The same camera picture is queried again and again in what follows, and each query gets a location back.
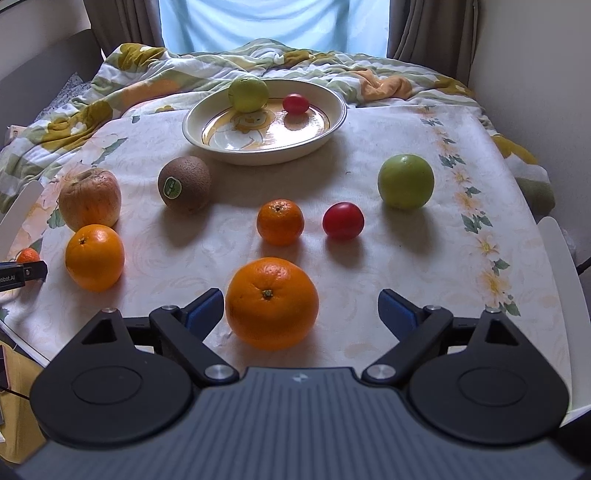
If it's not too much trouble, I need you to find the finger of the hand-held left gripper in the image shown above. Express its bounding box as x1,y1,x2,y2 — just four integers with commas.
18,261,49,283

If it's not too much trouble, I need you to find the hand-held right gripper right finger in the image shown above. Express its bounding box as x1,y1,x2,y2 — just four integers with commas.
362,288,520,386

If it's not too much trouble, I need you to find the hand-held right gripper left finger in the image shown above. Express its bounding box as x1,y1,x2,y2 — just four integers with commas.
81,287,241,387

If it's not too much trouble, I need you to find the large orange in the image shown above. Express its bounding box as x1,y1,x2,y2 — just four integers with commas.
225,257,320,352

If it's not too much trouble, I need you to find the brown kiwi with green sticker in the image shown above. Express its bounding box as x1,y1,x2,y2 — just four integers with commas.
157,156,212,214

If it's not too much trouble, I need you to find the large green apple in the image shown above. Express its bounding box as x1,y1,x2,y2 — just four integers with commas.
378,154,435,209

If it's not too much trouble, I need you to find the cream plate with yellow print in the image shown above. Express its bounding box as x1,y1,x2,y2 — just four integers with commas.
182,78,348,166

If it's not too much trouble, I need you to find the medium orange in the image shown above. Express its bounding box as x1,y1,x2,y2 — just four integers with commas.
65,224,126,292

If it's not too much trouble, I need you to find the wrinkled red-yellow apple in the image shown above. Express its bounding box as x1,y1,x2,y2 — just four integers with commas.
58,168,122,232

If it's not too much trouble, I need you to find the grey patterned bed sheet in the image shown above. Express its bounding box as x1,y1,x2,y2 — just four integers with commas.
44,71,95,114

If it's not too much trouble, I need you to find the grey bed headboard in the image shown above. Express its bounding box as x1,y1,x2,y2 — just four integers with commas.
0,28,102,148

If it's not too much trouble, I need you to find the green striped floral blanket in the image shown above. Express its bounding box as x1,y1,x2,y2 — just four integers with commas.
0,38,555,213

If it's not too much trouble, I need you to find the small yellow-green apple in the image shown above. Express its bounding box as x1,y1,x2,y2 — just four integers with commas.
229,76,270,113

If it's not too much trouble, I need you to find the brown curtain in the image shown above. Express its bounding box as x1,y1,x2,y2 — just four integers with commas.
388,0,481,86
83,0,164,58

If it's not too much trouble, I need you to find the light blue sheer curtain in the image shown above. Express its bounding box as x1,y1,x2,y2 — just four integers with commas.
159,0,391,58

